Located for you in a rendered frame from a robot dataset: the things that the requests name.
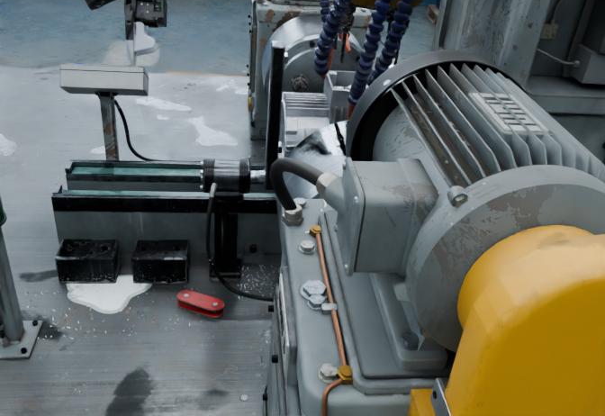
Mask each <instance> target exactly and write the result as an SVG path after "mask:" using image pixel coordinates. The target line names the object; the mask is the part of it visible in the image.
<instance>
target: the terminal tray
mask: <svg viewBox="0 0 605 416"><path fill-rule="evenodd" d="M330 72H335V73H334V74H332V73H330ZM355 73H356V72H353V71H332V70H329V72H328V73H327V75H326V78H325V79H324V88H323V90H324V92H323V94H325V95H326V97H327V100H328V105H329V109H330V112H329V124H333V123H336V122H344V121H349V119H348V107H349V102H348V96H349V95H350V93H349V90H350V87H351V85H352V82H353V79H354V76H355ZM336 86H339V87H340V88H336Z"/></svg>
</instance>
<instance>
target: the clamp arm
mask: <svg viewBox="0 0 605 416"><path fill-rule="evenodd" d="M284 64H288V54H287V52H285V46H284V42H283V41H272V42H271V56H270V73H269V91H268V108H267V126H266V160H265V168H264V170H259V171H260V172H264V171H265V174H264V173H260V177H264V176H265V180H264V179H262V178H260V180H259V181H260V183H262V182H264V185H265V190H267V191H274V188H273V186H272V184H271V180H270V175H269V172H270V168H271V165H272V164H273V163H274V162H275V161H276V160H277V159H278V153H282V142H281V141H279V137H280V122H281V109H282V94H283V81H284Z"/></svg>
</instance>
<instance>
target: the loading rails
mask: <svg viewBox="0 0 605 416"><path fill-rule="evenodd" d="M200 170H203V166H201V162H175V161H133V160H92V159H70V160H69V162H68V163H67V165H66V167H65V173H66V180H67V186H68V190H63V191H62V185H56V186H55V188H54V190H53V192H52V196H51V201H52V207H53V211H54V218H55V223H56V229H57V234H58V240H59V245H60V244H61V242H62V240H63V239H90V240H118V241H119V247H120V253H132V251H133V248H134V244H135V241H136V240H190V253H206V244H205V233H206V217H207V209H208V203H209V194H210V193H205V192H204V191H203V190H201V189H200V185H203V181H201V176H203V175H200ZM237 253H242V255H243V263H263V259H264V253H282V247H281V239H280V230H279V222H278V214H277V206H276V198H275V191H267V190H265V185H264V183H257V182H250V192H249V193H248V194H244V212H243V213H238V240H237Z"/></svg>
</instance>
